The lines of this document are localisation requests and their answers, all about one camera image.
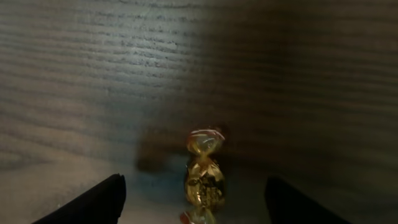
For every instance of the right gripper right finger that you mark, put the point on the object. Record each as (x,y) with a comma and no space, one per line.
(292,207)

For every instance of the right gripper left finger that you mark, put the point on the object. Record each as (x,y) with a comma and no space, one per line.
(96,202)

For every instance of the gold wrapped candy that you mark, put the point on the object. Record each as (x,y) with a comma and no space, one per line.
(205,180)

